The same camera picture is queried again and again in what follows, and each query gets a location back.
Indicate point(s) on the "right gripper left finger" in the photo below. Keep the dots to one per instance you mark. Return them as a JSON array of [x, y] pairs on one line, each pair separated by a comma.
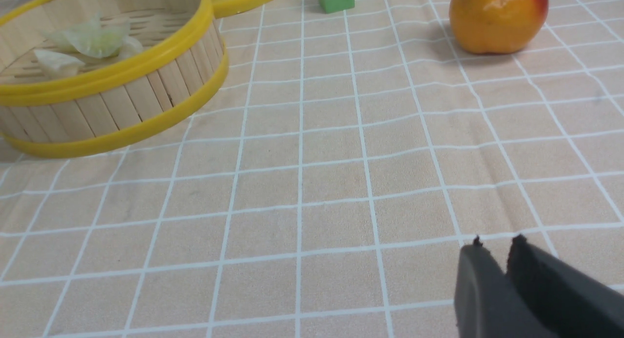
[[485, 302]]

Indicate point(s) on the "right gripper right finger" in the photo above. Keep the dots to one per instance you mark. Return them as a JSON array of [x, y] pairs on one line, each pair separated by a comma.
[[566, 301]]

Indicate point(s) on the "bamboo steamer tray yellow rims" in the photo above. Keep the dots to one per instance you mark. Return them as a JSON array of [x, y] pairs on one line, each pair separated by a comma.
[[111, 103]]

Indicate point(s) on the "cream dumpling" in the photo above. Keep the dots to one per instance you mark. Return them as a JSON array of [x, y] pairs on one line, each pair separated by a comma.
[[130, 47], [58, 65]]

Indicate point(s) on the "pale green dumpling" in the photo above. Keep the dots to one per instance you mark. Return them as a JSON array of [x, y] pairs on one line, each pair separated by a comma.
[[91, 38]]

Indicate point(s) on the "pink checked tablecloth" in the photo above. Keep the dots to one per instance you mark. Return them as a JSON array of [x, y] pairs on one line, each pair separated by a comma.
[[327, 188]]

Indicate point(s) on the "orange red toy pear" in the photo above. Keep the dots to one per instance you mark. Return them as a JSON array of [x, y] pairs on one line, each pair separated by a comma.
[[496, 26]]

